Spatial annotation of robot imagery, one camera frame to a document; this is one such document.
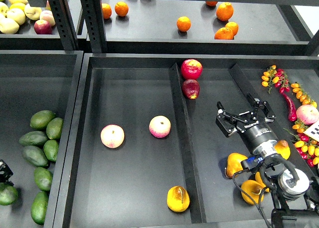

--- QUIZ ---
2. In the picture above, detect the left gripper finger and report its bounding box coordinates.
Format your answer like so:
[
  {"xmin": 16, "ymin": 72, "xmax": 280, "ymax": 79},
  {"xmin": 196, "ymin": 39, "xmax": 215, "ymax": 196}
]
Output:
[{"xmin": 0, "ymin": 159, "xmax": 13, "ymax": 186}]

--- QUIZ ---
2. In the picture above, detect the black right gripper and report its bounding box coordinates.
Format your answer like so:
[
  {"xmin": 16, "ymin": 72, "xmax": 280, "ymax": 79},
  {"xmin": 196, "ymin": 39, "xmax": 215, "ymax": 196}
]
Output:
[{"xmin": 215, "ymin": 93, "xmax": 278, "ymax": 154}]

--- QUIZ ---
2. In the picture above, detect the dark green avocado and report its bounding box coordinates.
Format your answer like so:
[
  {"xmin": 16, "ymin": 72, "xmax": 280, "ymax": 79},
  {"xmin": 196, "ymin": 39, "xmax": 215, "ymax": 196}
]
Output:
[{"xmin": 0, "ymin": 183, "xmax": 18, "ymax": 206}]

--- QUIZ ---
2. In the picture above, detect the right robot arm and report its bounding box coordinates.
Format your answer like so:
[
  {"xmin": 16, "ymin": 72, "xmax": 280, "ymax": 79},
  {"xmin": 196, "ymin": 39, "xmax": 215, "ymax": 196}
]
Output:
[{"xmin": 216, "ymin": 94, "xmax": 319, "ymax": 228}]

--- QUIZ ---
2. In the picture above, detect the green avocado lower left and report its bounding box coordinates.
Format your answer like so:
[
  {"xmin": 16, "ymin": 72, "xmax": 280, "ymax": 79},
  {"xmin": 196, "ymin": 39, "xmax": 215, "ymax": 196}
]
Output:
[{"xmin": 22, "ymin": 145, "xmax": 49, "ymax": 168}]

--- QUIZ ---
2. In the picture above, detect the green avocado bottom left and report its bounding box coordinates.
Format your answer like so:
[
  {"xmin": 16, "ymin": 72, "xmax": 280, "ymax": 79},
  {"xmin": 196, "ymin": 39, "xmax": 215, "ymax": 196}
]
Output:
[{"xmin": 30, "ymin": 191, "xmax": 49, "ymax": 225}]

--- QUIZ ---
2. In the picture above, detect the green avocado top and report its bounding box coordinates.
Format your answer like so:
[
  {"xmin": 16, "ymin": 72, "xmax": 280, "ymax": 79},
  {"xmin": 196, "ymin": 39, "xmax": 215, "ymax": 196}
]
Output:
[{"xmin": 30, "ymin": 110, "xmax": 56, "ymax": 131}]

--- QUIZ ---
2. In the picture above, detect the yellow pear with stem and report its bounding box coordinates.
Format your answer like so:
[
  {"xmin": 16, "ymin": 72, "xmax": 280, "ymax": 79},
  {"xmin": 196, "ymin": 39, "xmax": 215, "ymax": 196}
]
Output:
[{"xmin": 255, "ymin": 172, "xmax": 270, "ymax": 194}]

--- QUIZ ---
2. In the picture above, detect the pale yellow pear front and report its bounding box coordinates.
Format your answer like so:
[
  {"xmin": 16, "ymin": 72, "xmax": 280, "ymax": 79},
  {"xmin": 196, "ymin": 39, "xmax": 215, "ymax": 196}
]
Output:
[{"xmin": 0, "ymin": 18, "xmax": 19, "ymax": 34}]

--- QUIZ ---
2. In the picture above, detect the red chili pepper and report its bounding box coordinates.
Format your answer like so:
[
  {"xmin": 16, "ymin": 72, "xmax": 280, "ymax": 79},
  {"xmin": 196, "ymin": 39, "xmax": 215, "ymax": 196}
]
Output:
[{"xmin": 282, "ymin": 93, "xmax": 297, "ymax": 122}]

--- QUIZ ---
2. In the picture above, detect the cherry tomato bunch upper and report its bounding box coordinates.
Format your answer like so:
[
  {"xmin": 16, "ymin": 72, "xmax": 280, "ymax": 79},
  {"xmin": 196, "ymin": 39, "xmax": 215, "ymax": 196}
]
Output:
[{"xmin": 261, "ymin": 65, "xmax": 290, "ymax": 94}]

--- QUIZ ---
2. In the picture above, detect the cherry tomato bunch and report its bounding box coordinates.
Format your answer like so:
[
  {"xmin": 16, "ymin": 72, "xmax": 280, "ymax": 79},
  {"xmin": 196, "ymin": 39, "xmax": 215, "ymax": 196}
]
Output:
[
  {"xmin": 285, "ymin": 119, "xmax": 319, "ymax": 168},
  {"xmin": 261, "ymin": 65, "xmax": 290, "ymax": 94}
]

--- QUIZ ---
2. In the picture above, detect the dark red apple lower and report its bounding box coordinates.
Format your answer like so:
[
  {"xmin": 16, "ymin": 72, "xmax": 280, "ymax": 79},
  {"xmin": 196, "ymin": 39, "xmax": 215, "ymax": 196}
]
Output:
[{"xmin": 181, "ymin": 79, "xmax": 200, "ymax": 100}]

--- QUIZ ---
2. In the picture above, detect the pink apple right bin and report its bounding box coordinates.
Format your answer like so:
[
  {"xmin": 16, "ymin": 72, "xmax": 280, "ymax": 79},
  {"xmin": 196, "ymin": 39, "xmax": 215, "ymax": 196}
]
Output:
[{"xmin": 296, "ymin": 104, "xmax": 319, "ymax": 125}]

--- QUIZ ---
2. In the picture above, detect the red apple upper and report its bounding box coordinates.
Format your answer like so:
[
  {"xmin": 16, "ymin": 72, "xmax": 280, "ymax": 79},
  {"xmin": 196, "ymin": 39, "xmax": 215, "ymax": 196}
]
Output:
[{"xmin": 181, "ymin": 59, "xmax": 203, "ymax": 80}]

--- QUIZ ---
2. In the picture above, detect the white checker marker card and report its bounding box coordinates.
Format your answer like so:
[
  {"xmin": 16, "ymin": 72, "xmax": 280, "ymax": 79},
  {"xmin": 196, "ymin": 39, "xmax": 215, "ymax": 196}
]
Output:
[{"xmin": 304, "ymin": 120, "xmax": 319, "ymax": 142}]

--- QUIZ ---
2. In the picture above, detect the cherry tomato bunch lower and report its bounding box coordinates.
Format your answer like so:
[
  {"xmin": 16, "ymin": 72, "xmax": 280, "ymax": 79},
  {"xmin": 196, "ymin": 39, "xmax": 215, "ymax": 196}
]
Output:
[{"xmin": 285, "ymin": 119, "xmax": 319, "ymax": 168}]

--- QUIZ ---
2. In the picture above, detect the front right orange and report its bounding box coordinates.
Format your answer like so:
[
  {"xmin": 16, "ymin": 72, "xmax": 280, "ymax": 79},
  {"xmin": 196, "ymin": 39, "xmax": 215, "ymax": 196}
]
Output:
[{"xmin": 214, "ymin": 27, "xmax": 234, "ymax": 40}]

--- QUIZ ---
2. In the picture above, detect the pink apple centre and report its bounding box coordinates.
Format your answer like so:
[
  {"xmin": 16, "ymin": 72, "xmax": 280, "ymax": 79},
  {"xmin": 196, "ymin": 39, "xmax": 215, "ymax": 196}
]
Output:
[{"xmin": 149, "ymin": 115, "xmax": 171, "ymax": 138}]

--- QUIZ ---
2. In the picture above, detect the pink apple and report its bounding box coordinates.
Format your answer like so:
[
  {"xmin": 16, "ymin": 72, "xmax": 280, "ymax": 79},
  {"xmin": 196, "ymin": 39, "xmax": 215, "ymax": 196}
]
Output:
[
  {"xmin": 149, "ymin": 115, "xmax": 171, "ymax": 138},
  {"xmin": 100, "ymin": 124, "xmax": 125, "ymax": 149}
]

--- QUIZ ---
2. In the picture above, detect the small right orange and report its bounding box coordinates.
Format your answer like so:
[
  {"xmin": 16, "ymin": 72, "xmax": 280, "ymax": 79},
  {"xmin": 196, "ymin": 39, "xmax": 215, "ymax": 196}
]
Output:
[{"xmin": 225, "ymin": 21, "xmax": 239, "ymax": 36}]

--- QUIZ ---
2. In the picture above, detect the black left bin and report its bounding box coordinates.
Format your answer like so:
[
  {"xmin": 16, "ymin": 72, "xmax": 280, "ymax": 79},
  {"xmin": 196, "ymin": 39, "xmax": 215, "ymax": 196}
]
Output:
[{"xmin": 0, "ymin": 50, "xmax": 83, "ymax": 228}]

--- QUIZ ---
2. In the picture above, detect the black bin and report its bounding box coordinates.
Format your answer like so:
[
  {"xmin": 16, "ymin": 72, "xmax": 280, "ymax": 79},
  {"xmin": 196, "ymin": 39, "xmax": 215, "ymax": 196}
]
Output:
[
  {"xmin": 61, "ymin": 52, "xmax": 319, "ymax": 228},
  {"xmin": 0, "ymin": 50, "xmax": 83, "ymax": 228}
]

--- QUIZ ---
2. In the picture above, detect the large orange on shelf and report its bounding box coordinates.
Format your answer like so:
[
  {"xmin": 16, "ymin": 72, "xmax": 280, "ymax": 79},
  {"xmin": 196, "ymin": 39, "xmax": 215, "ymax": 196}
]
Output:
[{"xmin": 216, "ymin": 2, "xmax": 234, "ymax": 21}]

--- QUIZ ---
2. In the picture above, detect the orange on shelf centre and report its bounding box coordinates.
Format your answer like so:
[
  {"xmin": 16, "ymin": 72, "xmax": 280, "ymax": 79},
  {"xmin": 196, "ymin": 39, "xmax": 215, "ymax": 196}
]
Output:
[{"xmin": 176, "ymin": 16, "xmax": 191, "ymax": 32}]

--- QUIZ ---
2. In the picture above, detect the pink apple left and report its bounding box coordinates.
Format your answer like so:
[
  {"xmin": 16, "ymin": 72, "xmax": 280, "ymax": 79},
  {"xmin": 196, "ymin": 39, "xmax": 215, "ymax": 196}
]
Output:
[{"xmin": 100, "ymin": 124, "xmax": 125, "ymax": 149}]

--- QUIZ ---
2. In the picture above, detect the orange at shelf back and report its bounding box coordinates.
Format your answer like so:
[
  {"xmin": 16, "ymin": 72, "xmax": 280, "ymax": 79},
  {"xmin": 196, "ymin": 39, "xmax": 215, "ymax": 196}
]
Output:
[{"xmin": 205, "ymin": 1, "xmax": 218, "ymax": 6}]

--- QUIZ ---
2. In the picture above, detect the black centre bin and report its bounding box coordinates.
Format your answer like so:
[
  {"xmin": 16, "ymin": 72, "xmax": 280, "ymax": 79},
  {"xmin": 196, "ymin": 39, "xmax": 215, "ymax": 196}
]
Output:
[{"xmin": 61, "ymin": 52, "xmax": 319, "ymax": 228}]

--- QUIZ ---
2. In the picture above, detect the red apple on shelf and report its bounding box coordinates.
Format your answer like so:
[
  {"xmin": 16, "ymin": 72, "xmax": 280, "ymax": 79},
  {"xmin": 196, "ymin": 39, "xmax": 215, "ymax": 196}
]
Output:
[{"xmin": 34, "ymin": 19, "xmax": 52, "ymax": 34}]

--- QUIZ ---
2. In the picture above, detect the pale yellow apple shelf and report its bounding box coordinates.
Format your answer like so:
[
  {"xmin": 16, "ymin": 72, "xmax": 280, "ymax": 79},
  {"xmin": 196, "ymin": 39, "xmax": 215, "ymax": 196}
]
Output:
[{"xmin": 24, "ymin": 4, "xmax": 42, "ymax": 20}]

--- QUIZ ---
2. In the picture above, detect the orange on shelf left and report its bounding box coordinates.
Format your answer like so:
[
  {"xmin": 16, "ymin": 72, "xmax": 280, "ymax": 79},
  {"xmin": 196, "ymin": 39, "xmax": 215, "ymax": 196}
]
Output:
[{"xmin": 115, "ymin": 1, "xmax": 129, "ymax": 17}]

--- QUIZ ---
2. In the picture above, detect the orange cherry tomato string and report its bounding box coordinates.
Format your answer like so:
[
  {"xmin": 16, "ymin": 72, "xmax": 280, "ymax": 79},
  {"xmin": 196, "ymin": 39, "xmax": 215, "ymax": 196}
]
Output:
[{"xmin": 290, "ymin": 82, "xmax": 318, "ymax": 109}]

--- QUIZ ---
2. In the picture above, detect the orange at shelf post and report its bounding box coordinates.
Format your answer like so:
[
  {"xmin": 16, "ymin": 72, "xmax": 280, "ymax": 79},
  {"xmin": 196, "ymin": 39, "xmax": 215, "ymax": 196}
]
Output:
[{"xmin": 102, "ymin": 3, "xmax": 112, "ymax": 19}]

